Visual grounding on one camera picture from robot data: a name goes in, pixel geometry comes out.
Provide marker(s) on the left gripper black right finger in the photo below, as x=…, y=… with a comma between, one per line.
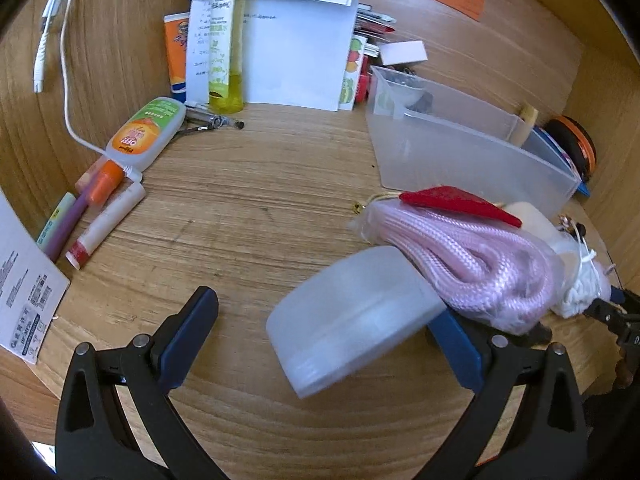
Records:
x=525, y=419

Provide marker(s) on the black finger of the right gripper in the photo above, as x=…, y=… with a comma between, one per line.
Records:
x=620, y=315

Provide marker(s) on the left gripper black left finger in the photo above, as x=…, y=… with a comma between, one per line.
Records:
x=93, y=439

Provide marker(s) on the red fabric pouch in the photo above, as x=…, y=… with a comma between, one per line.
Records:
x=455, y=200

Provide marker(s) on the round translucent plastic jar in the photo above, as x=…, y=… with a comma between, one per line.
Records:
x=348, y=315

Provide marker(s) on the clear plastic storage bin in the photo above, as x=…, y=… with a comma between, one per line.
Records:
x=426, y=134

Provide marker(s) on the white printed leaflet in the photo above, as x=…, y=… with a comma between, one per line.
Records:
x=31, y=287

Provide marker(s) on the black orange zip case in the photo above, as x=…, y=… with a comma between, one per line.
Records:
x=576, y=142

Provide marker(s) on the blue patchwork pencil pouch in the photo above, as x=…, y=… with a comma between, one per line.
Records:
x=566, y=160

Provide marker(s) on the cream lotion tube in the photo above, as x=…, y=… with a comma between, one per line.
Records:
x=526, y=122

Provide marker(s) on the white red glue stick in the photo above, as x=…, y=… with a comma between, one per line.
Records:
x=104, y=224

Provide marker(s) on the orange label wipes pack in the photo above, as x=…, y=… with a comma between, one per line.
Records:
x=141, y=140

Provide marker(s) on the metal nail clipper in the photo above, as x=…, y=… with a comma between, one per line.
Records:
x=199, y=118

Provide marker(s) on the small white cardboard box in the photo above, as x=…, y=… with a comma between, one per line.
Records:
x=403, y=52

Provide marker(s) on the stack of colourful booklets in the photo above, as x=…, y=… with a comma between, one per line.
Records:
x=370, y=31

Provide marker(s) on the white paper sheets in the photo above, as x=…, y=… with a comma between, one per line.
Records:
x=295, y=51

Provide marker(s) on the yellow green spray bottle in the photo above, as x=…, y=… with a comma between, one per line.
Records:
x=225, y=56

